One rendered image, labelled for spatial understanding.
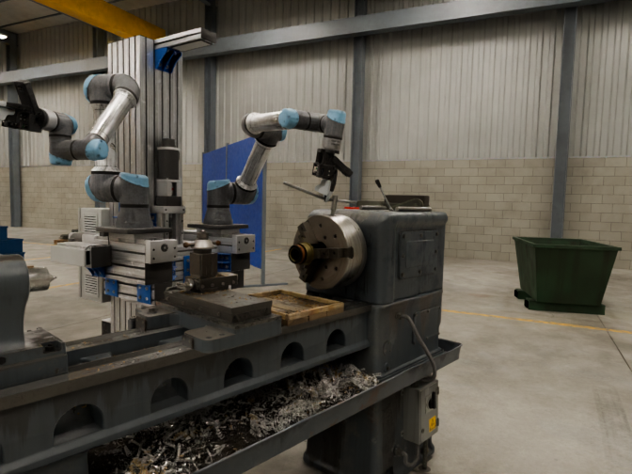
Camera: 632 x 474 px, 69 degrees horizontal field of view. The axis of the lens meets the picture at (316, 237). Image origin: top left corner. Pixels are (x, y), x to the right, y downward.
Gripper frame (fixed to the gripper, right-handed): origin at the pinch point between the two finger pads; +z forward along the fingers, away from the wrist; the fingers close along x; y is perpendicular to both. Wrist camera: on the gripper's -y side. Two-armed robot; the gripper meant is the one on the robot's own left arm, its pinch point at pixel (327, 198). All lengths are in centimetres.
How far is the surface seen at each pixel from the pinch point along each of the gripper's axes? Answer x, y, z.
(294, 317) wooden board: 34, 20, 38
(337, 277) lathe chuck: 12.5, -4.5, 29.8
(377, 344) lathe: 19, -25, 56
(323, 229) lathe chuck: 2.3, 0.3, 12.2
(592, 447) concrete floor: 32, -166, 114
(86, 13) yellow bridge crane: -1254, 196, -247
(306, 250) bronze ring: 9.6, 9.6, 20.0
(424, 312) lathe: 4, -58, 48
